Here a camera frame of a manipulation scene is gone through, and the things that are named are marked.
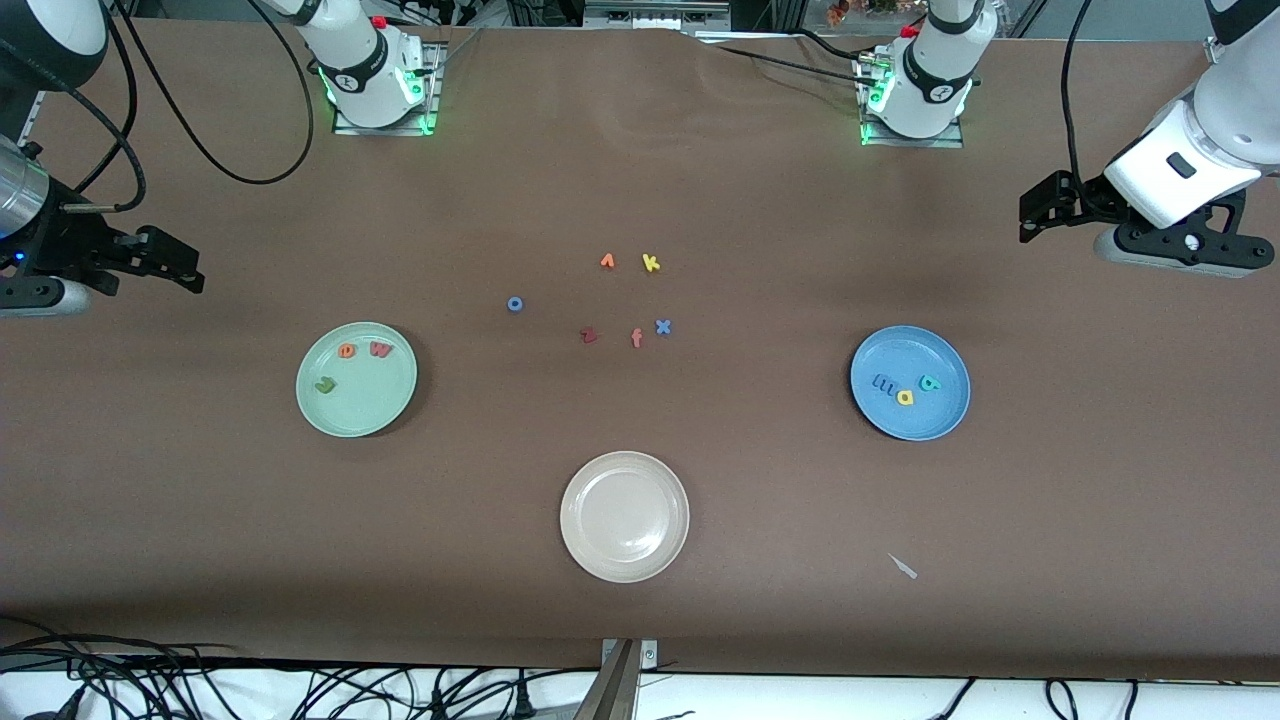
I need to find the blue plate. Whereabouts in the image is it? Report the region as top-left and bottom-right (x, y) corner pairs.
(850, 325), (972, 442)

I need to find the green plate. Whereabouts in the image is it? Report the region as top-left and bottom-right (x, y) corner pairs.
(296, 321), (418, 439)

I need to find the orange flower decoration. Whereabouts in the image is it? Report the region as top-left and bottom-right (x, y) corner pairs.
(825, 0), (901, 26)

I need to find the grey metal box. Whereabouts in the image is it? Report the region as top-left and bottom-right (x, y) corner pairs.
(585, 0), (731, 29)

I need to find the beige plate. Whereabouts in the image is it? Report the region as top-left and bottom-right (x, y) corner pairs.
(560, 451), (691, 584)

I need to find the grey metal bar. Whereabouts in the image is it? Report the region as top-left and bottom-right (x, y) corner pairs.
(573, 640), (641, 720)

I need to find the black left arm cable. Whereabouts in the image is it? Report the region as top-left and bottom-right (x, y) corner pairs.
(1060, 0), (1097, 188)

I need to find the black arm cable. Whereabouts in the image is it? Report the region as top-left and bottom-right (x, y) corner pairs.
(1060, 0), (1097, 188)
(60, 0), (314, 213)

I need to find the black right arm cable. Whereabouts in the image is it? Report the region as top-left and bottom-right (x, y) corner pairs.
(60, 0), (314, 213)

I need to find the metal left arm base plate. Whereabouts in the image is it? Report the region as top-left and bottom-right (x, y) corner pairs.
(858, 55), (966, 149)

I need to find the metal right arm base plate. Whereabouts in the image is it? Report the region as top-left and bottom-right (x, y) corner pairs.
(332, 40), (446, 136)

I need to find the black cable on table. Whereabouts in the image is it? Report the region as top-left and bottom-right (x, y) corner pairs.
(790, 28), (863, 61)
(715, 45), (869, 79)

